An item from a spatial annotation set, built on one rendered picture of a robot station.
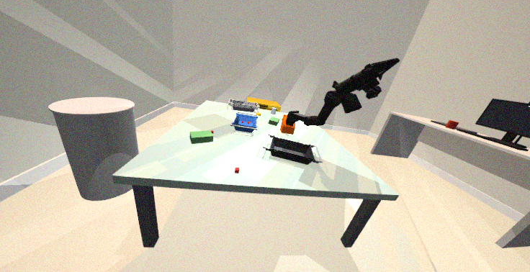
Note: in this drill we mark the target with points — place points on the green rectangular block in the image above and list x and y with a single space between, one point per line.
274 121
201 137

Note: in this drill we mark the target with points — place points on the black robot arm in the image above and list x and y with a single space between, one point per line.
343 95

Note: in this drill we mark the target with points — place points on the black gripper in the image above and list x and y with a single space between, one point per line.
370 73

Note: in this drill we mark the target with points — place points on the blue translucent plastic tray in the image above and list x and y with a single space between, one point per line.
245 119

